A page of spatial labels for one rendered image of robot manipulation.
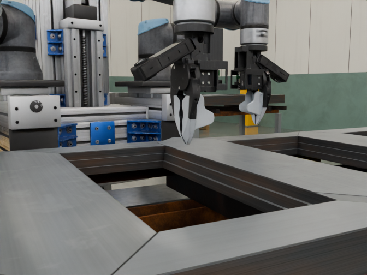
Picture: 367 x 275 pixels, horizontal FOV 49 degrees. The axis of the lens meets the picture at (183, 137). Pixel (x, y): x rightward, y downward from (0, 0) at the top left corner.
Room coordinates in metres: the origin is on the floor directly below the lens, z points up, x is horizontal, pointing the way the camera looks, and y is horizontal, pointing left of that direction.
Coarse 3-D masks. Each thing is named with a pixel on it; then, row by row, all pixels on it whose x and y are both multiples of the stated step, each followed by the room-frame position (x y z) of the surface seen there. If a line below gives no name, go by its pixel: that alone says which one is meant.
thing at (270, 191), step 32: (96, 160) 0.94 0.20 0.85; (128, 160) 0.97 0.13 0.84; (160, 160) 1.01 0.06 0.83; (192, 160) 0.89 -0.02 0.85; (352, 160) 1.03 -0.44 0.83; (224, 192) 0.75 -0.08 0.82; (256, 192) 0.67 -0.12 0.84; (288, 192) 0.61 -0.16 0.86; (256, 256) 0.35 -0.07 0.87; (288, 256) 0.37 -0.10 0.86; (320, 256) 0.39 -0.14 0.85; (352, 256) 0.41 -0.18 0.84
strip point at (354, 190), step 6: (348, 186) 0.60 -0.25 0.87; (354, 186) 0.60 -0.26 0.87; (360, 186) 0.60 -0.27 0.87; (366, 186) 0.60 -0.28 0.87; (318, 192) 0.57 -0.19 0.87; (324, 192) 0.57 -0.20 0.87; (330, 192) 0.57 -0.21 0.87; (336, 192) 0.57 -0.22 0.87; (342, 192) 0.57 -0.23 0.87; (348, 192) 0.57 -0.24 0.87; (354, 192) 0.57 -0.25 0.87; (360, 192) 0.57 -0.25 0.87; (366, 192) 0.57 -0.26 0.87
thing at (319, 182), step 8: (312, 176) 0.67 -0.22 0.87; (320, 176) 0.67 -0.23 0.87; (328, 176) 0.67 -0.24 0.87; (336, 176) 0.67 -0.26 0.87; (344, 176) 0.67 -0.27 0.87; (352, 176) 0.67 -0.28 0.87; (360, 176) 0.67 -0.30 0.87; (296, 184) 0.61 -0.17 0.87; (304, 184) 0.61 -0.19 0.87; (312, 184) 0.61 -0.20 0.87; (320, 184) 0.61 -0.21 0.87; (328, 184) 0.61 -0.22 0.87; (336, 184) 0.61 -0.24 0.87; (344, 184) 0.61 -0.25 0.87; (352, 184) 0.61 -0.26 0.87
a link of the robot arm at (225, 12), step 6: (222, 6) 1.15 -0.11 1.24; (228, 6) 1.16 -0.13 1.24; (234, 6) 1.15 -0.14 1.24; (222, 12) 1.15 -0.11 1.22; (228, 12) 1.15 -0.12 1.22; (222, 18) 1.15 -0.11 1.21; (228, 18) 1.16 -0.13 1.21; (234, 18) 1.15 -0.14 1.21; (222, 24) 1.17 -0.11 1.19; (228, 24) 1.17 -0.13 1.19; (234, 24) 1.17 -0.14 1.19; (234, 30) 1.23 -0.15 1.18
